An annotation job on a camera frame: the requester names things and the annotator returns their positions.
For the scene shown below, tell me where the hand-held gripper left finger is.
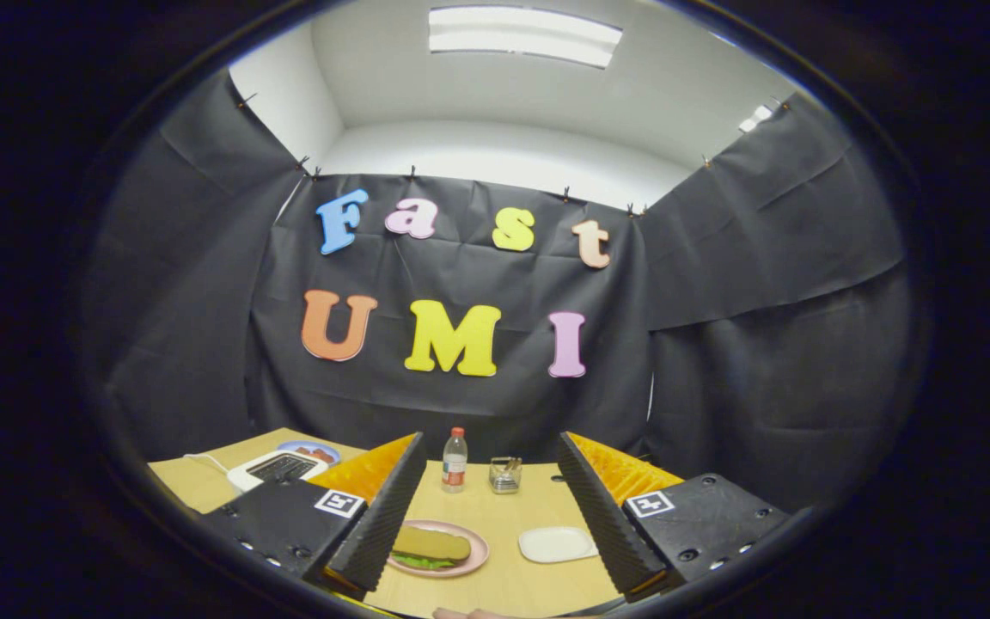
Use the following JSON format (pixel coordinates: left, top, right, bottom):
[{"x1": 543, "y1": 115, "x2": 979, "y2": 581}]
[{"x1": 200, "y1": 432, "x2": 427, "y2": 601}]

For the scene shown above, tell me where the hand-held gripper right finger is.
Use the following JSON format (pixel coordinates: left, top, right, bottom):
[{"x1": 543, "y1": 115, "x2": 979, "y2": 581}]
[{"x1": 557, "y1": 432, "x2": 792, "y2": 603}]

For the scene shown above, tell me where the plain brown bread slice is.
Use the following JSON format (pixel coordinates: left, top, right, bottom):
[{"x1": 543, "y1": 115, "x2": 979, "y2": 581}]
[{"x1": 392, "y1": 525, "x2": 472, "y2": 562}]

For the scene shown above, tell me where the small white square plate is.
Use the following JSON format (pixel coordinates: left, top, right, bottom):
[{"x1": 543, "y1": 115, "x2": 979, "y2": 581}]
[{"x1": 518, "y1": 526, "x2": 599, "y2": 565}]

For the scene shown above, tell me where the clear red-capped water bottle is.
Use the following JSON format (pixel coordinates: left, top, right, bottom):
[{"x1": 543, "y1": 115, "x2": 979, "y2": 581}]
[{"x1": 442, "y1": 427, "x2": 468, "y2": 493}]

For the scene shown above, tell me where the pink round plate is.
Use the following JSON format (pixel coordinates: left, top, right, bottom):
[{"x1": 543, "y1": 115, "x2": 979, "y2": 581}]
[{"x1": 388, "y1": 519, "x2": 490, "y2": 578}]

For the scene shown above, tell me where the metal mesh utensil holder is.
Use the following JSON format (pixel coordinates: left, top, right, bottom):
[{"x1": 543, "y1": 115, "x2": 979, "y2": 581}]
[{"x1": 489, "y1": 457, "x2": 523, "y2": 495}]

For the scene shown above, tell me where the blue round plate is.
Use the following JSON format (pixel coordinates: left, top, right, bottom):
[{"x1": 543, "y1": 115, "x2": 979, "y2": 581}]
[{"x1": 277, "y1": 440, "x2": 342, "y2": 465}]

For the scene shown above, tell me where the white toaster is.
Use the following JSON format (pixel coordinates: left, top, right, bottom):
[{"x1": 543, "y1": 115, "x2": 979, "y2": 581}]
[{"x1": 227, "y1": 449, "x2": 331, "y2": 493}]

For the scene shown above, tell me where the large ceiling light panel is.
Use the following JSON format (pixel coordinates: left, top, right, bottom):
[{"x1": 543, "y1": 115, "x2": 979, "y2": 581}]
[{"x1": 428, "y1": 6, "x2": 623, "y2": 70}]

